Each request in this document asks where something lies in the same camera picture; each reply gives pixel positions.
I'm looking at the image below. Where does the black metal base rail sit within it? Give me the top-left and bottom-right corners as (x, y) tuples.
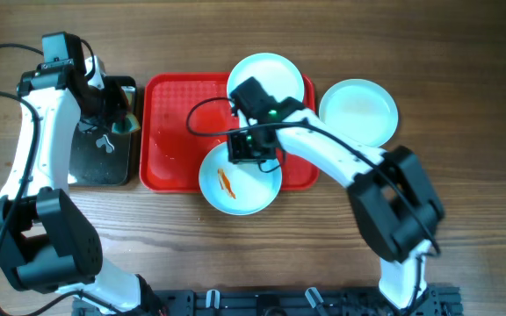
(71, 284), (463, 316)

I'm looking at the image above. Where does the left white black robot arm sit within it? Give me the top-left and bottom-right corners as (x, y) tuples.
(0, 67), (164, 315)

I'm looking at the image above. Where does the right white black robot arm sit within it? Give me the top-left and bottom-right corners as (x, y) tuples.
(229, 97), (445, 312)

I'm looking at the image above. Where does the red plastic serving tray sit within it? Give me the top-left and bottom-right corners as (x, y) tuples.
(140, 72), (320, 193)

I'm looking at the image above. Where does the black water tray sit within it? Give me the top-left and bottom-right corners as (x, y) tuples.
(68, 75), (138, 187)

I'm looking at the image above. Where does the green yellow scrub sponge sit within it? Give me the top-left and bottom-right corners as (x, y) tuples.
(111, 111), (141, 134)

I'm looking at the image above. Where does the light blue plate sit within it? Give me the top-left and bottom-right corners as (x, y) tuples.
(227, 53), (305, 102)
(199, 142), (283, 216)
(318, 79), (399, 147)

